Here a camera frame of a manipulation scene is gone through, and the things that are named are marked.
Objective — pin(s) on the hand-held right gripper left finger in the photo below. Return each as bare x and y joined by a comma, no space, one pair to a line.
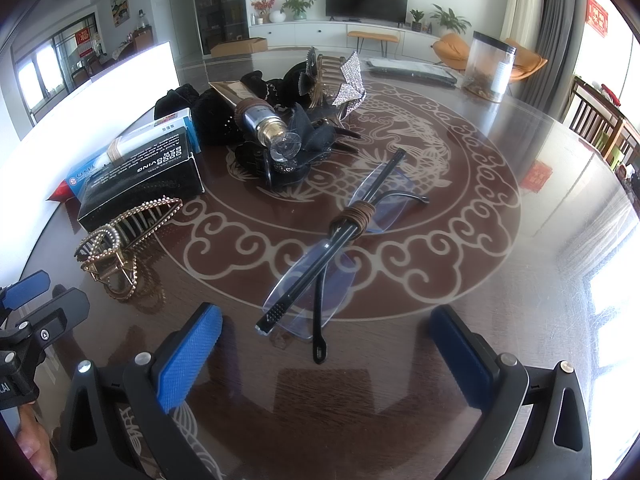
190,355

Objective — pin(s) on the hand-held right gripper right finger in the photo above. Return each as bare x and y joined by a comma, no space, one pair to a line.
460,355

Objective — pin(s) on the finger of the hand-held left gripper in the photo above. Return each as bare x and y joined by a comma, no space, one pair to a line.
25,286
62,305

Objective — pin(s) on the gold pearl hair claw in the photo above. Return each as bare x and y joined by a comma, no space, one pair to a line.
107,260

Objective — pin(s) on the red foil packet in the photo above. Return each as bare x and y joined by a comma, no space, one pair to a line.
59,192

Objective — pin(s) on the rimless eyeglasses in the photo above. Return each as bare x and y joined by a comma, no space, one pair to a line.
336,295

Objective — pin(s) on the black cardboard box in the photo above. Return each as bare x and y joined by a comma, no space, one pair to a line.
140,180

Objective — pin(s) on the brown rubber band bundle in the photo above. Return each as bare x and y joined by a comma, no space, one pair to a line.
352,217
117,150

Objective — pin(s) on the blue white ointment box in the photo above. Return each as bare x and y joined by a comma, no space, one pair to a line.
175,121

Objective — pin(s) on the black velvet scrunchie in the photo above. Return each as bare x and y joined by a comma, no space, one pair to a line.
217,117
172,102
260,85

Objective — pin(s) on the black mesh bow hair clip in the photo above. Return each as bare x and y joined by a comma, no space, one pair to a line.
310,135

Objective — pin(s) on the silver rhinestone bow hair clip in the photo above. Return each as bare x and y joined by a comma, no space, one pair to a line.
350,80

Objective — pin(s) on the black lace hair clip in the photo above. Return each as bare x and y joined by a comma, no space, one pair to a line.
307,72

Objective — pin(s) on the clear hair claw clip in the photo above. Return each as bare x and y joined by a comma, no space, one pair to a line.
327,72

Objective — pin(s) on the dark wooden desktop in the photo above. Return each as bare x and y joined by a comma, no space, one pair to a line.
550,285

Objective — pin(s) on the person's left hand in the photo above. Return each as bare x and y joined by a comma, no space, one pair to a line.
35,445

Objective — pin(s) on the white board panel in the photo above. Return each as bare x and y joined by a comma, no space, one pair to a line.
140,70

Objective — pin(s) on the red door sign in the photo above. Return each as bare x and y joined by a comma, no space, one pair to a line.
85,42

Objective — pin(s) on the wooden dining chair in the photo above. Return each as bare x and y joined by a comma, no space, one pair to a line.
622,145
590,110

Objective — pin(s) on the flat clear plastic bag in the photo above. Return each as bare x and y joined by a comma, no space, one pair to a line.
410,71

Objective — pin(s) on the clear plastic canister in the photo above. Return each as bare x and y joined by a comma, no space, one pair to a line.
487,67

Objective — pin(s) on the orange lounge chair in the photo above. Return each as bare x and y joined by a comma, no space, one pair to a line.
527,60
450,50

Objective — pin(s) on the orange bench stool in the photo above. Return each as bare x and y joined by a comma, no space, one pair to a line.
372,36

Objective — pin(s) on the grey curtain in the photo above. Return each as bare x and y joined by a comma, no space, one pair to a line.
562,35

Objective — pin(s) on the large potted plant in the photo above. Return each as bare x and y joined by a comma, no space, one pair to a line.
450,19

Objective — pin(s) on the glass display cabinet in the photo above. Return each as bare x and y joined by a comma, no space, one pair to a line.
220,5

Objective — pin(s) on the small potted plant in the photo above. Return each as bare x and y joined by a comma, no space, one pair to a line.
416,17

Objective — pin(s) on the white television cabinet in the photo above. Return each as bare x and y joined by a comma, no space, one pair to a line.
320,32

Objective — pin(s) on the round white vase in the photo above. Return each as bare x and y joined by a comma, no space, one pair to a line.
277,17

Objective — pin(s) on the red flower bouquet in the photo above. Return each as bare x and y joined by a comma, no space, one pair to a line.
262,4

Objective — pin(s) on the white curtain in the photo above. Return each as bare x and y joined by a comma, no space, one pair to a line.
522,0

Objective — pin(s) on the green leafy potted plant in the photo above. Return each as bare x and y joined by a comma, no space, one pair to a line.
298,6

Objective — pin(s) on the red window decoration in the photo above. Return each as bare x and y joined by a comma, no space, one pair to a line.
598,15

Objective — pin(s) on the black flat television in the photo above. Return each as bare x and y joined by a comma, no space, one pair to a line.
365,0

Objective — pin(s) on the framed wall painting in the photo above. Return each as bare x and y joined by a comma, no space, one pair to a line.
119,6

